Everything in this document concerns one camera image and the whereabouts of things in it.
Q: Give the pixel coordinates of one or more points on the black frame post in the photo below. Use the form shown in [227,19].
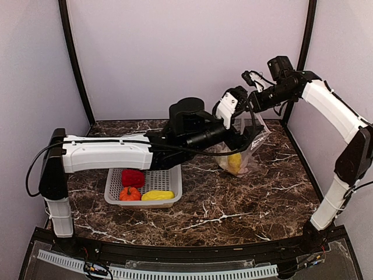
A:
[67,29]
[306,39]

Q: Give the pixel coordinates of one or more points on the white perforated plastic basket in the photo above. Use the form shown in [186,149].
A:
[161,180]

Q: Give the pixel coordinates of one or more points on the right black frame post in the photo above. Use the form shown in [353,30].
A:
[306,39]

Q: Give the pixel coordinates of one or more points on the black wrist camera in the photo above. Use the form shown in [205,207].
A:
[184,115]
[278,66]

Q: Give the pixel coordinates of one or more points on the left black frame post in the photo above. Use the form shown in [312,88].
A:
[67,29]

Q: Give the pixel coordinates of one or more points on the black curved front rail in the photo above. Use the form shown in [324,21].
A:
[114,252]

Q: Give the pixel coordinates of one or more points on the yellow squash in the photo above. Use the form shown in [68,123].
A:
[156,195]
[234,163]

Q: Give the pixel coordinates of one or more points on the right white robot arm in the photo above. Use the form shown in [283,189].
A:
[352,164]

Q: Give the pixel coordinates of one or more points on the white slotted cable duct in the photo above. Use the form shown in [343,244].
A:
[162,270]

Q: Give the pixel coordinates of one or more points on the white cauliflower with leaves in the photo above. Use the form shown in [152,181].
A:
[222,161]

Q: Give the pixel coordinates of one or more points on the red bell pepper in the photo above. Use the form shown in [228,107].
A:
[132,178]

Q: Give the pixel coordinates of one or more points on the small orange pumpkin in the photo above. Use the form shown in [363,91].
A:
[130,194]

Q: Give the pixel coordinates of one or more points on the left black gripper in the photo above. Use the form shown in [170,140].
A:
[246,137]

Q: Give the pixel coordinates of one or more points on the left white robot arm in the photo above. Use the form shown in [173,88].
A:
[159,152]

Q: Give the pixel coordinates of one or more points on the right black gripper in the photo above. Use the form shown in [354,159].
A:
[259,105]

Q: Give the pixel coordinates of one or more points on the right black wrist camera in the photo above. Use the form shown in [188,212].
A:
[278,66]

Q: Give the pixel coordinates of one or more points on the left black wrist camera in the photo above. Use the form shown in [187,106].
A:
[184,115]

